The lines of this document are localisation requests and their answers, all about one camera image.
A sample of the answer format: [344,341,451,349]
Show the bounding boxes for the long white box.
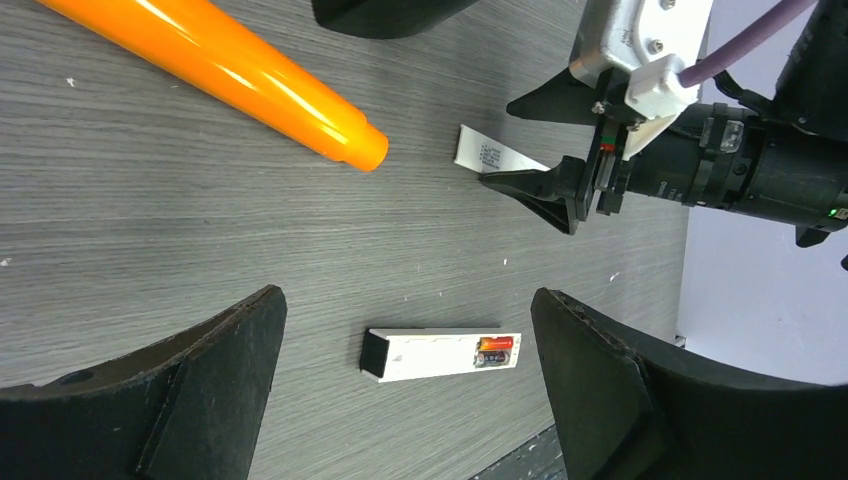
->
[359,328,522,383]

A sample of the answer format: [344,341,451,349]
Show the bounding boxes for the black battery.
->
[474,350,510,369]

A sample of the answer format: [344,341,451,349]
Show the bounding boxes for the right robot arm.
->
[480,1,847,248]

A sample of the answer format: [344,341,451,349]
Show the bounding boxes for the white box sleeve cover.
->
[453,124,549,174]

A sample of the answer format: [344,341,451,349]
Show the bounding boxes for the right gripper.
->
[479,67,636,235]

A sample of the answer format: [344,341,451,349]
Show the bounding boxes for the black metronome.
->
[311,0,477,40]

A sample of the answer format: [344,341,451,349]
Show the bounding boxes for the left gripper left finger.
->
[1,285,287,479]

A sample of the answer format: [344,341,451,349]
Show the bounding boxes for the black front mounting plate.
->
[472,425,568,480]

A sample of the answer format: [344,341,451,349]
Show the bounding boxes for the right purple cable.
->
[676,0,819,89]

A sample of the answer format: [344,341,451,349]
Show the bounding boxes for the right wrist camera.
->
[569,0,713,160]

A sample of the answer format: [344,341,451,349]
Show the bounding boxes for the red battery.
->
[476,336,515,352]

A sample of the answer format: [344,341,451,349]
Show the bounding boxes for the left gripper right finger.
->
[531,288,847,479]

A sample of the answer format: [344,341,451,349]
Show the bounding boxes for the orange toy microphone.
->
[46,1,389,172]

